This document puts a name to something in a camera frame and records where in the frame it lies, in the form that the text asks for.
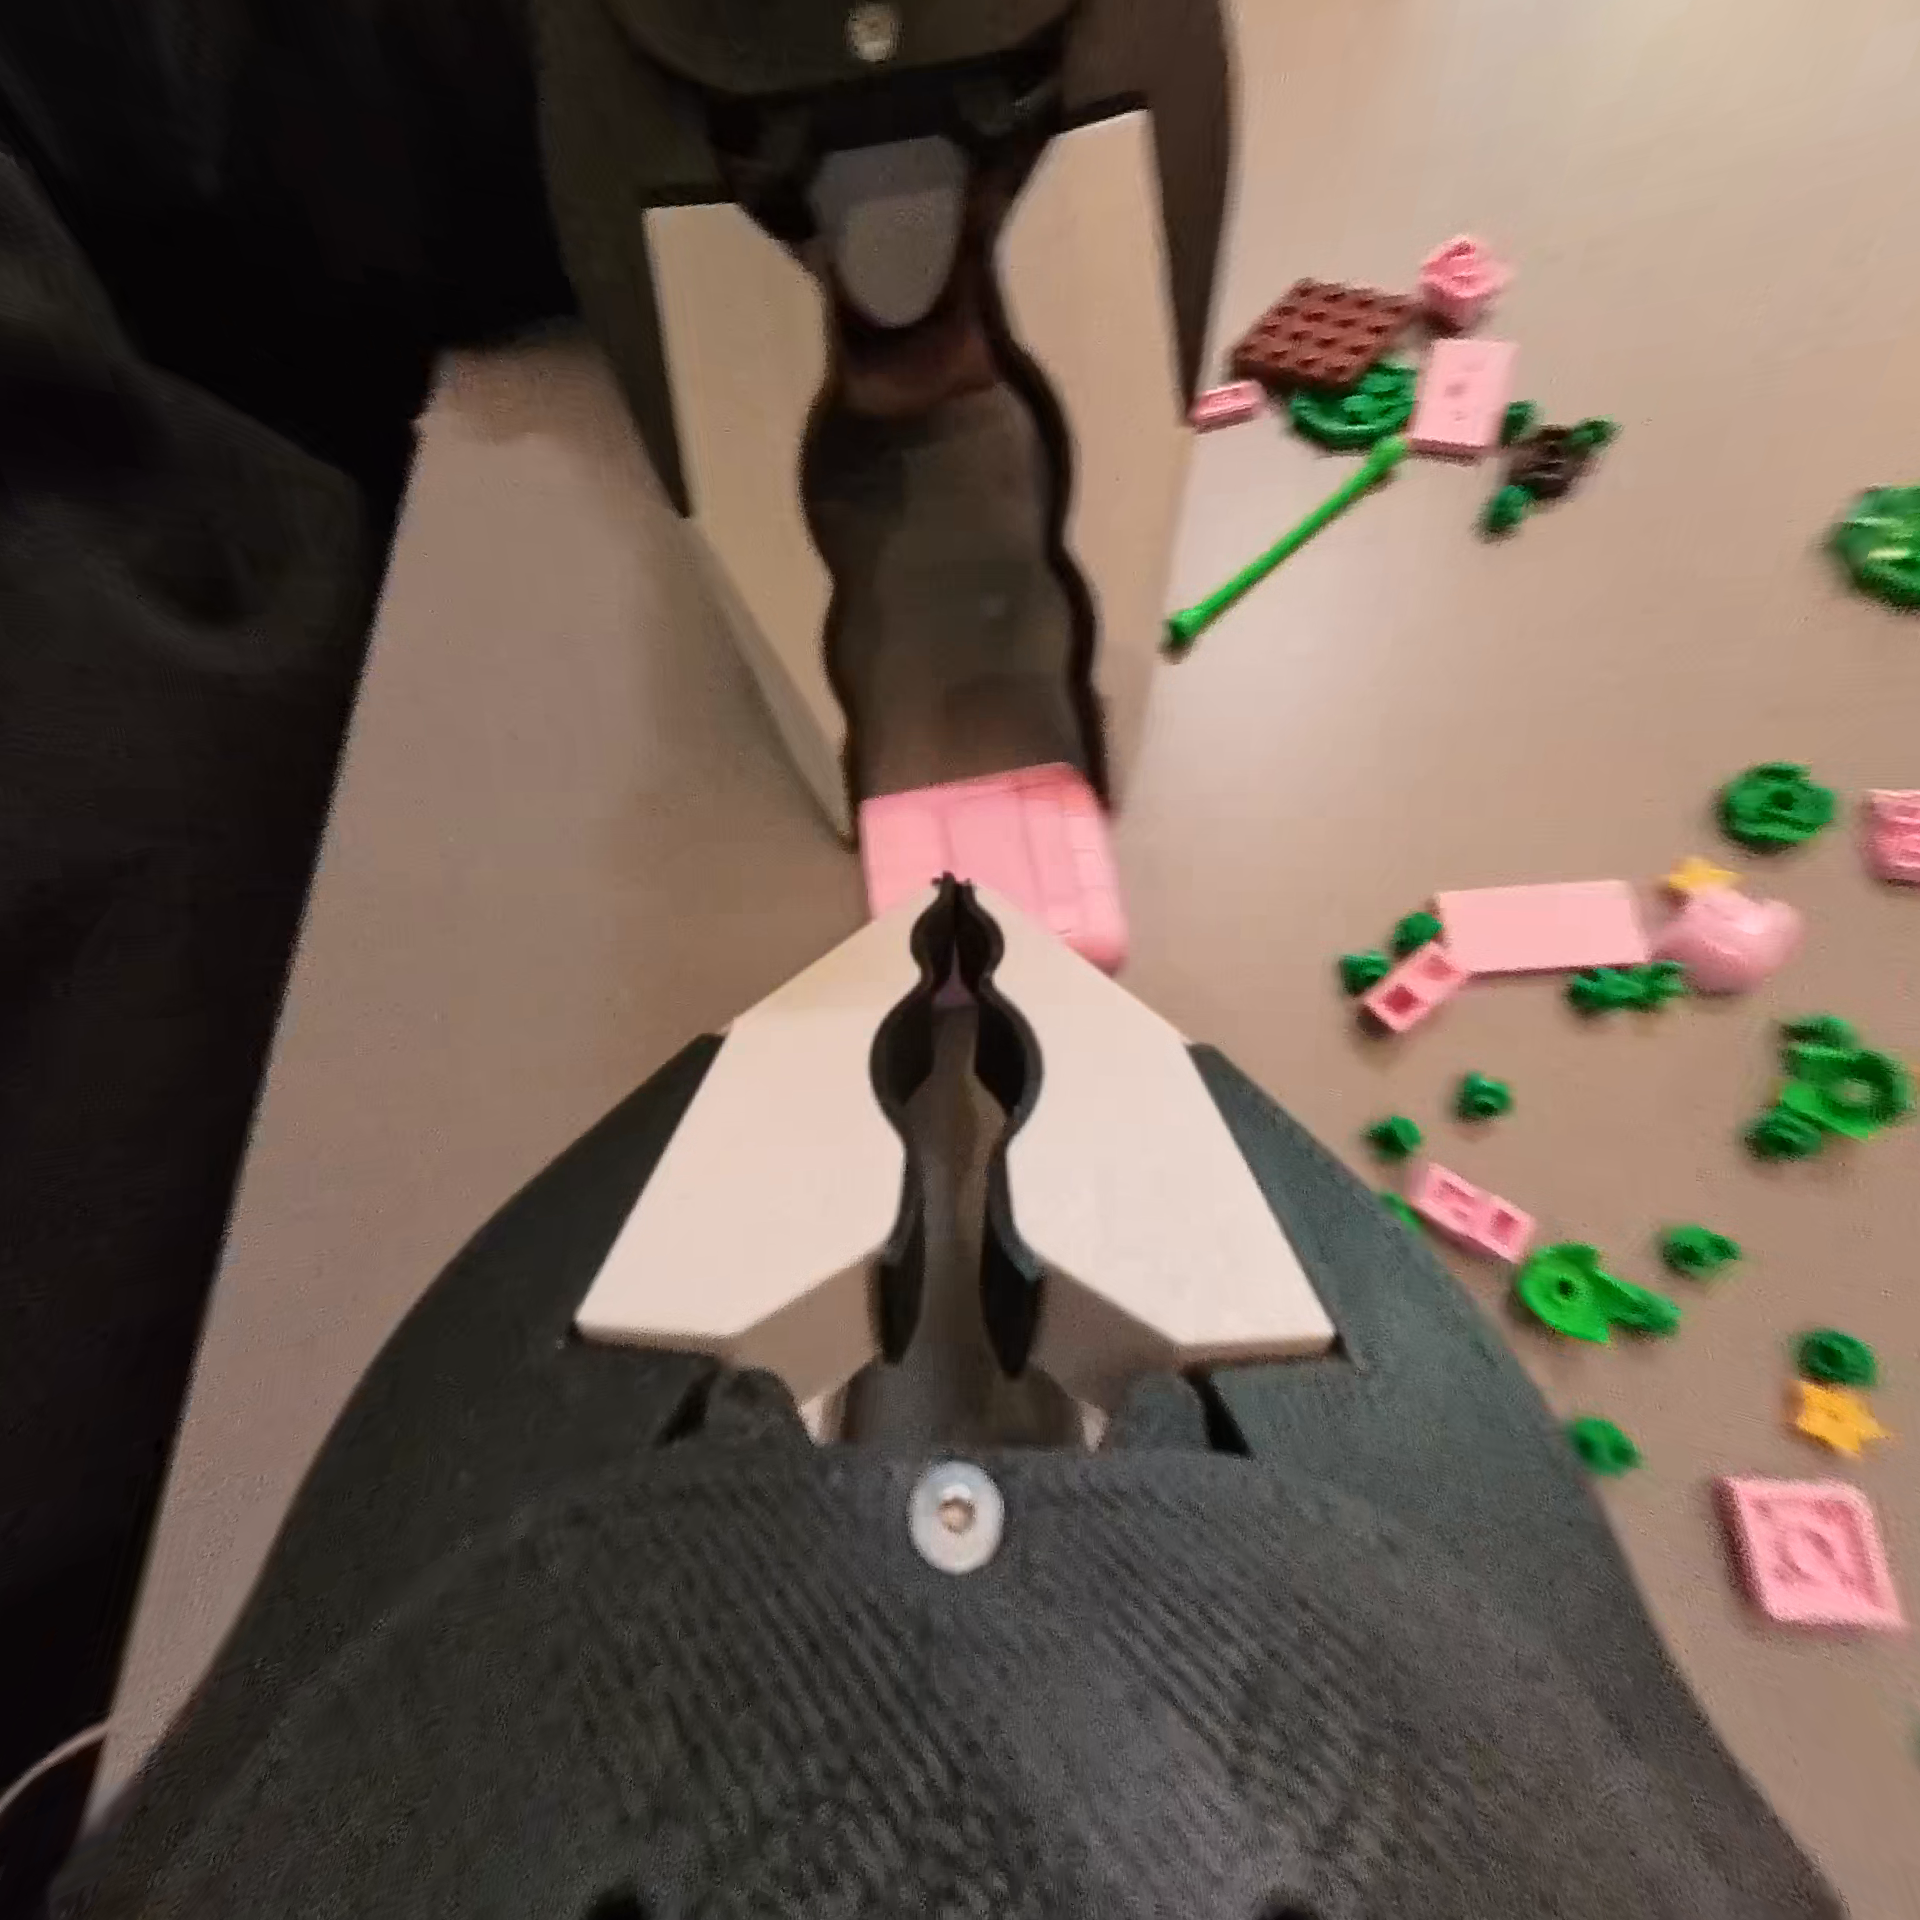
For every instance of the pink face tile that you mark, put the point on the pink face tile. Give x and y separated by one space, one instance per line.
1462 398

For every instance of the small pink bracket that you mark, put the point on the small pink bracket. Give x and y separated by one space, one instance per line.
1409 989
1468 1211

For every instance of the yellow star piece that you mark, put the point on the yellow star piece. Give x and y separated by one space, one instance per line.
1839 1418
1699 876

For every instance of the pink square jumper plate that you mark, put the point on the pink square jumper plate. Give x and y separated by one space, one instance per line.
1810 1553

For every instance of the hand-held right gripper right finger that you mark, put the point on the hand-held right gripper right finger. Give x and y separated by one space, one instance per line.
1155 1186

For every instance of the green octagonal web piece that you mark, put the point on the green octagonal web piece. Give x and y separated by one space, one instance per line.
1883 547
1349 412

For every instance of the pink curved brick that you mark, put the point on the pink curved brick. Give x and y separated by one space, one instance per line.
1732 944

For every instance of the cluster of green leaf pieces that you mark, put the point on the cluster of green leaf pieces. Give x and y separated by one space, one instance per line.
1839 1088

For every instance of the pink corner panel brick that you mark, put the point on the pink corner panel brick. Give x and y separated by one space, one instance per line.
1462 282

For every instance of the green round studded plate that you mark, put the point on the green round studded plate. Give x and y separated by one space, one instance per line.
1775 808

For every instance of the pink square brick base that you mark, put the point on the pink square brick base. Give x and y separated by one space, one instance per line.
1021 842

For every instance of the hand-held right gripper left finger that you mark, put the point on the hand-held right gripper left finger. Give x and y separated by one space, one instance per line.
751 1186

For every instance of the person's left hand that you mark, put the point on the person's left hand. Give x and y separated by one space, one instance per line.
913 367

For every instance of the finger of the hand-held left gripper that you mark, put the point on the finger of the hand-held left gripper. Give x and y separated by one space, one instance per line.
1117 374
735 422

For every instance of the pink stepped studded plate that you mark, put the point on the pink stepped studded plate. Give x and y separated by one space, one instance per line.
1894 837

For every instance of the brown square studded plate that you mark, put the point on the brown square studded plate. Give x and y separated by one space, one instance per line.
1321 333

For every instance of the person's black clothing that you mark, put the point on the person's black clothing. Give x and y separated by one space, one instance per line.
151 751

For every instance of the dark brown round plate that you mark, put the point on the dark brown round plate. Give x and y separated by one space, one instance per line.
1548 460

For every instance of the green flexible bar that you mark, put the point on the green flexible bar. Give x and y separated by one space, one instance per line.
1290 547

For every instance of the pink narrow studded plate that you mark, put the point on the pink narrow studded plate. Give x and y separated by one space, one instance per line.
1228 406

